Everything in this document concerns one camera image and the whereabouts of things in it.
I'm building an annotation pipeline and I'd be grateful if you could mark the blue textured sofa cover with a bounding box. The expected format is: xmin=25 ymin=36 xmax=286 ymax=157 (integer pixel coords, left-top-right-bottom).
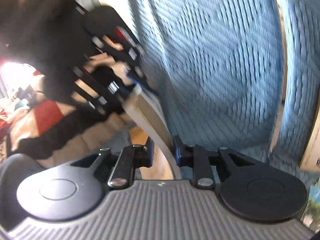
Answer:
xmin=129 ymin=0 xmax=319 ymax=186

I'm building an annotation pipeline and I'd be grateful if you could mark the brown antique painting book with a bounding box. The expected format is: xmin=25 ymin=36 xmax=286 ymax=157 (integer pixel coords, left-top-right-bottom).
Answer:
xmin=122 ymin=85 xmax=182 ymax=180

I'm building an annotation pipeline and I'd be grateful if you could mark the striped red black blanket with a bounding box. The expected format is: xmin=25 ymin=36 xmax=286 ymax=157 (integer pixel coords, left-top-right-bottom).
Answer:
xmin=0 ymin=62 xmax=136 ymax=168

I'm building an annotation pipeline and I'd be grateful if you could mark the scenic photo envelope top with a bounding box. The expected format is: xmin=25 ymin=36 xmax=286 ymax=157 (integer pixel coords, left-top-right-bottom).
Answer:
xmin=301 ymin=180 xmax=320 ymax=233

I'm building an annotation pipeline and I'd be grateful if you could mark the white orange finance book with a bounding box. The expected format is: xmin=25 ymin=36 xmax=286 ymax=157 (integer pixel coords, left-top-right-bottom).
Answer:
xmin=300 ymin=106 xmax=320 ymax=173

